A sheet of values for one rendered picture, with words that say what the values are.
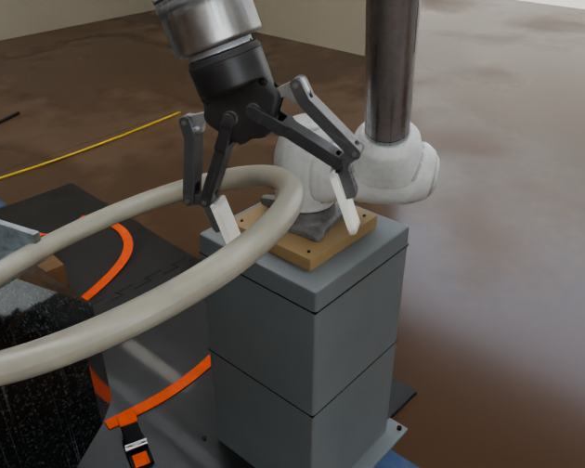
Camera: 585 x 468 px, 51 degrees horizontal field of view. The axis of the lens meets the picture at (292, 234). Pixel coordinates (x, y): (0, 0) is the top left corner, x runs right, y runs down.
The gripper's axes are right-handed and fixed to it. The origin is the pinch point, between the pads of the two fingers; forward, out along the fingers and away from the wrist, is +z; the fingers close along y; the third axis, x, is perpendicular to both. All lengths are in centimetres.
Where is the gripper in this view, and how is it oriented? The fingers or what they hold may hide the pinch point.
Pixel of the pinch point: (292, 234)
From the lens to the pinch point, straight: 66.7
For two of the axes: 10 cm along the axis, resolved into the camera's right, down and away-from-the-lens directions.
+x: -2.4, 4.1, -8.8
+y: -9.1, 2.2, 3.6
